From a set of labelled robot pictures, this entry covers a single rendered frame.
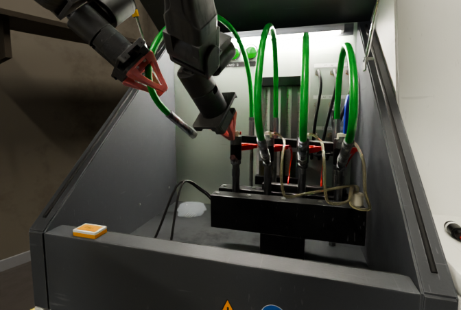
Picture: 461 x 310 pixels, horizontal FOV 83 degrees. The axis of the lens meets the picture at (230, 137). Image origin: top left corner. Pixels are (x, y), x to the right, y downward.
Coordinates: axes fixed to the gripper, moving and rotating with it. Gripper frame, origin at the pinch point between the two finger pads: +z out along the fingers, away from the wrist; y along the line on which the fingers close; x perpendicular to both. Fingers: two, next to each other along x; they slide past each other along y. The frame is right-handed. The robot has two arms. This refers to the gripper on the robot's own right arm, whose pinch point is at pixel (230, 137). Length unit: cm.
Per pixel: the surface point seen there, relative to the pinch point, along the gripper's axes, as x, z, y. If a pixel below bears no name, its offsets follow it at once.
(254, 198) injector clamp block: -5.4, 10.7, -9.1
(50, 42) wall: 202, -3, 88
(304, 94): -18.8, -10.6, 1.2
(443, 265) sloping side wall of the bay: -38.0, 4.1, -17.1
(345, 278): -26.7, 2.2, -22.5
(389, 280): -31.9, 4.1, -20.7
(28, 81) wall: 205, 9, 53
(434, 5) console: -39, -5, 35
